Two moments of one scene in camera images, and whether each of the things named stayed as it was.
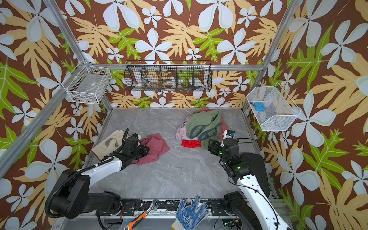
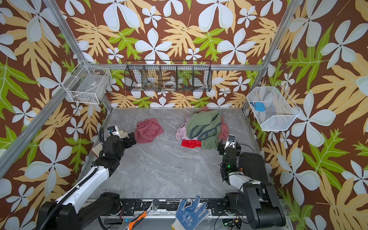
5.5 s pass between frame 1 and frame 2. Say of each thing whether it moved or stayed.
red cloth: stayed
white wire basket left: stayed
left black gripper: moved
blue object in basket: stayed
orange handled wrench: stayed
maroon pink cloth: moved
